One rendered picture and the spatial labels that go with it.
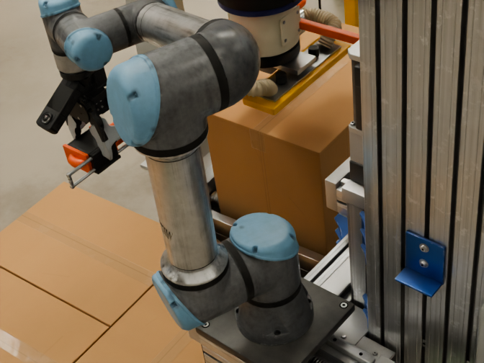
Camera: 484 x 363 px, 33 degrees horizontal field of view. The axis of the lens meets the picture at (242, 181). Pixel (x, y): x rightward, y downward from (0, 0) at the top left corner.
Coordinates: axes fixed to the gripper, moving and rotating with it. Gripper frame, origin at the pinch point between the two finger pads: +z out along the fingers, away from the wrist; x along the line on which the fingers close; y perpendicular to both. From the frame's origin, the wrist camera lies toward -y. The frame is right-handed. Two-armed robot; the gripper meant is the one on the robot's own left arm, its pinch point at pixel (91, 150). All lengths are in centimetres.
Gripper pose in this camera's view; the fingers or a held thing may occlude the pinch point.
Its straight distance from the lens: 176.9
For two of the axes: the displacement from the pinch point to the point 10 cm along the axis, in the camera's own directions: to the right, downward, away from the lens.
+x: -7.6, -3.4, 5.5
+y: 6.4, -5.5, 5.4
